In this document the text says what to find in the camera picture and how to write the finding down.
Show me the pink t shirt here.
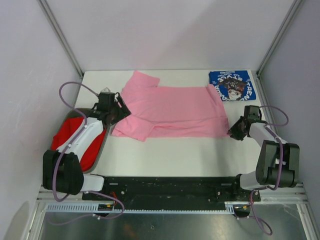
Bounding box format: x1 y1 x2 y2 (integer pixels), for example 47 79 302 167
111 71 229 142

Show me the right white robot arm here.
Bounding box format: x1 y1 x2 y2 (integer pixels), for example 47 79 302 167
227 105 300 201

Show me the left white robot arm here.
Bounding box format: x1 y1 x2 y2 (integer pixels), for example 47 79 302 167
42 92 131 200

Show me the red t shirt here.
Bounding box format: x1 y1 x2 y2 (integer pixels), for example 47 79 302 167
51 117 104 168

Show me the folded blue printed t shirt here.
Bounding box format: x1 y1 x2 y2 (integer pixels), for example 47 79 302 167
208 70 257 102

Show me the grey plastic tray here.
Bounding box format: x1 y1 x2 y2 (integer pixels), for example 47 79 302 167
64 107 111 174

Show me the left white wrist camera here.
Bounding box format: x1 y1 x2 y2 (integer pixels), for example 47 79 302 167
100 87 111 94

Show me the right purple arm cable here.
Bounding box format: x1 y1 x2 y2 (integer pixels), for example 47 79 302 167
259 104 290 191

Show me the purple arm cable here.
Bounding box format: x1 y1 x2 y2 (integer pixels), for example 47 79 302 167
259 104 290 191
52 81 101 203

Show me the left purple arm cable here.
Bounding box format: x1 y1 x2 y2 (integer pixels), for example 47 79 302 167
52 81 101 203

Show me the white slotted cable duct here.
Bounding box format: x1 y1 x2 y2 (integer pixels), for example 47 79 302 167
44 201 251 215

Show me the left aluminium frame post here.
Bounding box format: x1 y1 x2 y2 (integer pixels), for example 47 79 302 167
37 0 84 79

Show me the aluminium frame post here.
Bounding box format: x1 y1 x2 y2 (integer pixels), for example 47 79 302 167
256 0 305 76
37 0 84 79

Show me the right aluminium frame post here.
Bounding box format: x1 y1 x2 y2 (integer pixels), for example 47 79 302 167
256 0 305 76

